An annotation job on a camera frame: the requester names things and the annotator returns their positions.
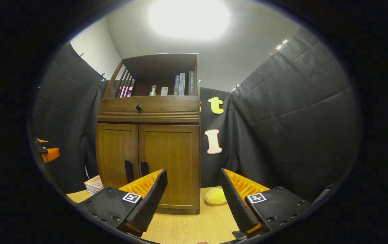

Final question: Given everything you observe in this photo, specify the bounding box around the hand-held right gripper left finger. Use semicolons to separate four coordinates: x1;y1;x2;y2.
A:
75;168;168;238

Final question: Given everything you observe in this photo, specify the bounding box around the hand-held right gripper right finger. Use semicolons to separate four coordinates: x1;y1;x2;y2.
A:
220;168;313;239

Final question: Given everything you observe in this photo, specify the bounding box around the wooden cabinet door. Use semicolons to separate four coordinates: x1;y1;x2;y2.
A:
96;123;139;190
138;124;200;209

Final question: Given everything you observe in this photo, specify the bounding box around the wooden cabinet drawer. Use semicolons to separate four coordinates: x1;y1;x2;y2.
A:
98;96;200;123

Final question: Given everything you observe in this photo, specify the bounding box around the wooden double-door shoe cabinet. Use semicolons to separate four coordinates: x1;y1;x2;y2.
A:
96;53;201;215

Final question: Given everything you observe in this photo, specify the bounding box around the stack of books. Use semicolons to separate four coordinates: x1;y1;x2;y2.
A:
84;175;104;196

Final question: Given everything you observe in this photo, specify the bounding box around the dark grey book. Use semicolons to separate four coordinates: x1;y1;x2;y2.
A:
188;71;196;96

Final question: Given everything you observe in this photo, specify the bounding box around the large ceiling light panel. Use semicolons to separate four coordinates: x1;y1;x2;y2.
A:
148;0;231;41

